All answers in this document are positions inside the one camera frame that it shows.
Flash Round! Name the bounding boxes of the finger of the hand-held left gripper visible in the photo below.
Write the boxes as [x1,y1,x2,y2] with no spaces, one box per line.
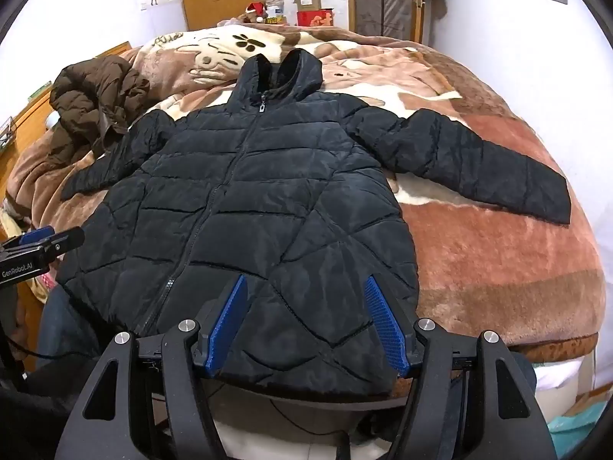
[18,225,54,246]
[45,227,86,255]

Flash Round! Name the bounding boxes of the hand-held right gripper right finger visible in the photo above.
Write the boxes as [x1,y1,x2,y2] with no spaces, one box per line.
[364,273,559,460]

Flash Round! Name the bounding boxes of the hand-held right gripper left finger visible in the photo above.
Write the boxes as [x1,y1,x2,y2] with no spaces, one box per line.
[55,273,250,460]

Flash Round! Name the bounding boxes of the black puffer jacket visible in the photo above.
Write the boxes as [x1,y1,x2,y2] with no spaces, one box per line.
[60,48,573,401]

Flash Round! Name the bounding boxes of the pink patterned sheet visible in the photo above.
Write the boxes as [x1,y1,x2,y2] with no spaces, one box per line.
[26,271,59,304]

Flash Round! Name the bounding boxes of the person's jeans leg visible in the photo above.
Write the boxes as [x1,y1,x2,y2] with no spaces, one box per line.
[36,285,139,372]

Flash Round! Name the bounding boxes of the brown printed blanket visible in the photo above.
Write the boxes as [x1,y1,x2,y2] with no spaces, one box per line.
[2,24,606,370]

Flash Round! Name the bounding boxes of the brown puffer jacket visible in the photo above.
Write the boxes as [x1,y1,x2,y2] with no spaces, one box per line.
[49,55,151,159]

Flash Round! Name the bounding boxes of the red box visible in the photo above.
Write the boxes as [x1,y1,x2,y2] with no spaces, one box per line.
[296,8,336,28]

